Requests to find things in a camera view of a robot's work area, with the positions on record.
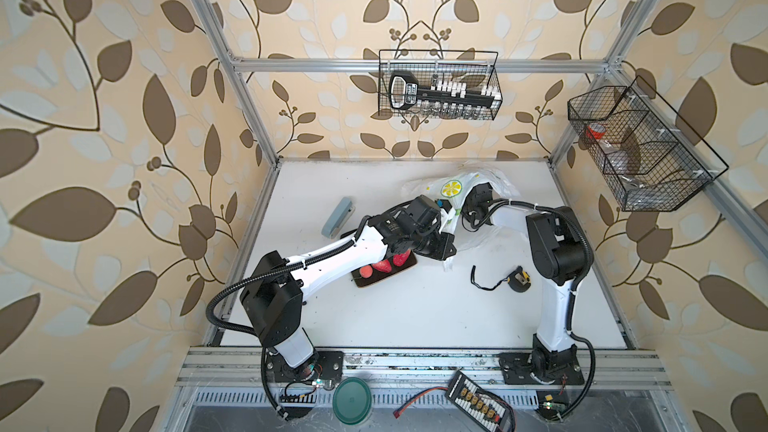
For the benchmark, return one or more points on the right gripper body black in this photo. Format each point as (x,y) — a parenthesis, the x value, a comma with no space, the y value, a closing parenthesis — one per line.
(468,205)

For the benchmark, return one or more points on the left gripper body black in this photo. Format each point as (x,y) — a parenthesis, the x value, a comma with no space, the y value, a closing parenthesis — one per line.
(432,242)

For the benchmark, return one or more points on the white plastic bag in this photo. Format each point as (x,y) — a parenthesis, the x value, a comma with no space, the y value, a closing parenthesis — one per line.
(456,187)

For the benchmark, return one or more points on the small red fake strawberry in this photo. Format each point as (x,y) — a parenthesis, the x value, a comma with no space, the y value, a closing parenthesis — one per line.
(384,266)

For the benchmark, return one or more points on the pink fake peach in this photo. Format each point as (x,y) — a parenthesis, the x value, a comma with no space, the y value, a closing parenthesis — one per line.
(366,272)

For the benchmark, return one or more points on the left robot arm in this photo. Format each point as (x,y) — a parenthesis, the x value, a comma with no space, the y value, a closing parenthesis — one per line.
(268,304)

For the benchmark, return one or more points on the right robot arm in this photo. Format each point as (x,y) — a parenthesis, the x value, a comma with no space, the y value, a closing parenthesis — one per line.
(563,257)

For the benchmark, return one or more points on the black square tray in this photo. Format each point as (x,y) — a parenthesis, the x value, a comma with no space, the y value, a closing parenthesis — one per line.
(377,277)

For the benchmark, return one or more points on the light blue stapler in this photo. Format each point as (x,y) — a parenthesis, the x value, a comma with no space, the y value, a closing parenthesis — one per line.
(338,218)

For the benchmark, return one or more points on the black tool set in basket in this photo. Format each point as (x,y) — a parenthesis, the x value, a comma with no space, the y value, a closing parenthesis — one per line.
(404,92)

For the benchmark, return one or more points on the red cap plastic bottle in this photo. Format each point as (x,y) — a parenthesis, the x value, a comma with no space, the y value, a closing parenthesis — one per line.
(611,159)

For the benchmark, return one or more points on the green round lid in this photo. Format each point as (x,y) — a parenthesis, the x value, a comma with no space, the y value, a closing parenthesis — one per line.
(352,401)

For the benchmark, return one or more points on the black connector board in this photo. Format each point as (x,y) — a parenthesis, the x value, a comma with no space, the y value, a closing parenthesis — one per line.
(485,409)

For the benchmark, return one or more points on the small circuit board right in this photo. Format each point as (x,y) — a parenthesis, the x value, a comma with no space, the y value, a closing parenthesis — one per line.
(550,407)

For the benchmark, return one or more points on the small black strap tool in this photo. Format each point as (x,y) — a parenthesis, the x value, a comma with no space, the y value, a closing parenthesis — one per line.
(517,280)

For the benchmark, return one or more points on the black wire basket centre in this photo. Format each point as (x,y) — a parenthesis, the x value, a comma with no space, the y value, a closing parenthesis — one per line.
(474,68)

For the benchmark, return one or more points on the black wire basket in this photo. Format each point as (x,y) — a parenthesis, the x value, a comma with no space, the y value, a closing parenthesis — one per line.
(669,158)
(474,68)

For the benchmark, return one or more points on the black wire basket right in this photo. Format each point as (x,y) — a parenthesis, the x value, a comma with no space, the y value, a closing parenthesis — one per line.
(669,158)

